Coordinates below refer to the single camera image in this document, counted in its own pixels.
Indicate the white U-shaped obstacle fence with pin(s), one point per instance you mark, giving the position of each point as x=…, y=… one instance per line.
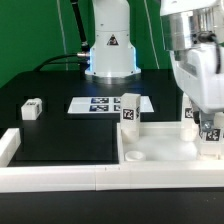
x=143, y=175

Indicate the white square tabletop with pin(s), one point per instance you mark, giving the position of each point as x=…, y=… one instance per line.
x=159, y=142

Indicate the white marker base plate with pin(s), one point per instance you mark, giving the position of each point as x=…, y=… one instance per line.
x=85, y=105

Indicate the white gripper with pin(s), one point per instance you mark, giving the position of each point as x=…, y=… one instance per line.
x=196, y=76

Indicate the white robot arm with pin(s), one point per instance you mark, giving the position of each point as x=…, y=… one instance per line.
x=193, y=34

